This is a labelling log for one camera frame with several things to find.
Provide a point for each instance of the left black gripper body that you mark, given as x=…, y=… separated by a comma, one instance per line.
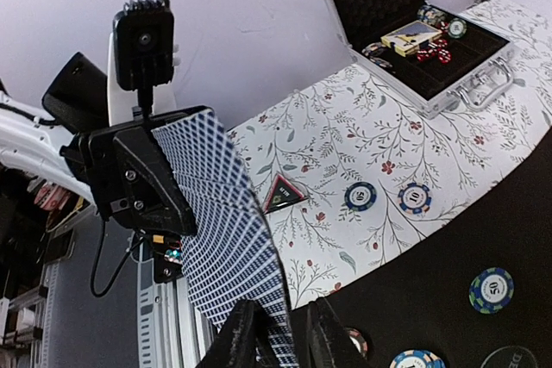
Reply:
x=78, y=99

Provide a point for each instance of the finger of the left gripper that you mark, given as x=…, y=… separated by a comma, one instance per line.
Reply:
x=156, y=201

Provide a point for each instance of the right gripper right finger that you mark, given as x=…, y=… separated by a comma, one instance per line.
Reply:
x=327, y=341

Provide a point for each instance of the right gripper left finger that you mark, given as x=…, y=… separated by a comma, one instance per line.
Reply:
x=243, y=340

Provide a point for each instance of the red chip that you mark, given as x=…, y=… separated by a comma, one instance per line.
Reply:
x=358, y=340

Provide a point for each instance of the blue card deck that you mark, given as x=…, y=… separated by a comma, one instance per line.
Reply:
x=232, y=256

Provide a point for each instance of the green poker chip stack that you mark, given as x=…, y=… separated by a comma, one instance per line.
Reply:
x=360, y=196

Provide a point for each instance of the white poker chip stack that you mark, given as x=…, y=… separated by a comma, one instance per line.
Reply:
x=415, y=198

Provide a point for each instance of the clear dealer button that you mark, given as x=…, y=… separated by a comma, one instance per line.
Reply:
x=510, y=357

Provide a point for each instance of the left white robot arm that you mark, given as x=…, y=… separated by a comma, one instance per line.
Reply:
x=31, y=139

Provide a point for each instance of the black triangular marker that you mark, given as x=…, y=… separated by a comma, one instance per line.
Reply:
x=282, y=194

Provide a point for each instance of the black poker mat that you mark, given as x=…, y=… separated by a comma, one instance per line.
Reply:
x=420, y=299

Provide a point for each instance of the silver poker chip case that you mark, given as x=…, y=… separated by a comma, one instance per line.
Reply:
x=433, y=58

